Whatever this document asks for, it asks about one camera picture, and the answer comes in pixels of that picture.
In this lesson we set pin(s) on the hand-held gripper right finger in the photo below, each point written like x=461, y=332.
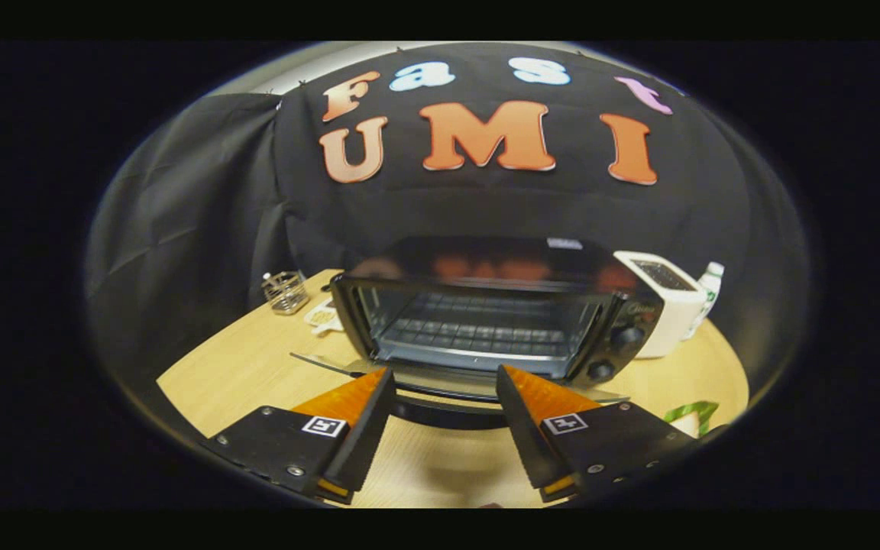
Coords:
x=520, y=428

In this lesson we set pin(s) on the black toaster oven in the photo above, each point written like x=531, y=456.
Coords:
x=486, y=260

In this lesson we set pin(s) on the white pop-up toaster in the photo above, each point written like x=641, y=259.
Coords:
x=669, y=321

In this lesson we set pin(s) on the white bottle with green label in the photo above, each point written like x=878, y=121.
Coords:
x=711, y=286

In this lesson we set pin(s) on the lettuce and bread sandwich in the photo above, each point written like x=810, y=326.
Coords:
x=696, y=412

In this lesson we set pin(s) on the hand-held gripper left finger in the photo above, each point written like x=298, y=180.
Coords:
x=367, y=428

